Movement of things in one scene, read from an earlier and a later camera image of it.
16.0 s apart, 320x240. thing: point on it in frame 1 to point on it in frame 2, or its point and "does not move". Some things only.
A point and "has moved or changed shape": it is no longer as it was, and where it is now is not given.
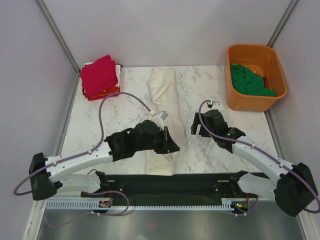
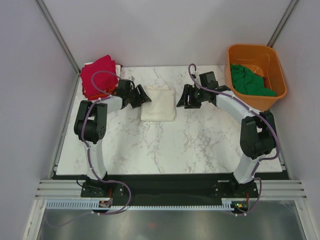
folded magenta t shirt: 98,76 does not move
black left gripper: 168,146 to 141,99
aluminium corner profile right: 283,22 does not move
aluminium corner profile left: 45,12 does not move
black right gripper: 196,122 to 188,90
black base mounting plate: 137,189 does not move
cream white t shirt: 162,95 has moved or changed shape
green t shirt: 248,83 does not move
